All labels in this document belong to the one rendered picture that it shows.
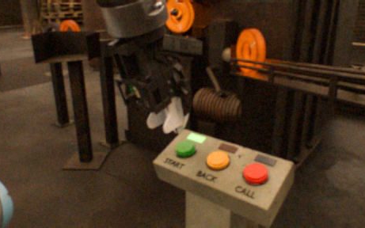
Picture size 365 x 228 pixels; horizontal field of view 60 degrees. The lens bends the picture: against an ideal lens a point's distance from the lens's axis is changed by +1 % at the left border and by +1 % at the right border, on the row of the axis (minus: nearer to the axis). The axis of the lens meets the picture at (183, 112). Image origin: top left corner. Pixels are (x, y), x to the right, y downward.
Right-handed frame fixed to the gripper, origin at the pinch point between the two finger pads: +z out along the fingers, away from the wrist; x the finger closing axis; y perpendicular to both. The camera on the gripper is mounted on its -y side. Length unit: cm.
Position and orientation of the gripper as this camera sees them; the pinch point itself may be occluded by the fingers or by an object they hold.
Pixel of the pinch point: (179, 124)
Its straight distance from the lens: 57.8
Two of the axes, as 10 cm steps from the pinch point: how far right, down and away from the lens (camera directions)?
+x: 7.9, 2.1, -5.8
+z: 2.1, 7.9, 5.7
